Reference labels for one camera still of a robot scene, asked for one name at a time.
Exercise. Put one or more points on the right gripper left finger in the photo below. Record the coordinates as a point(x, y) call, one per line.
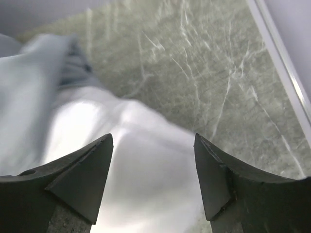
point(63, 196)

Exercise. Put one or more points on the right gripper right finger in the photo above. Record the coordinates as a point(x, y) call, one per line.
point(239, 198)

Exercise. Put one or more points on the white pillow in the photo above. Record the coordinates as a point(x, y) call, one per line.
point(152, 185)

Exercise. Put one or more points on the grey pillowcase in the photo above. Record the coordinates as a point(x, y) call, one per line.
point(31, 74)

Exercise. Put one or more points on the aluminium right side rail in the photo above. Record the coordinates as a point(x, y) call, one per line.
point(275, 36)

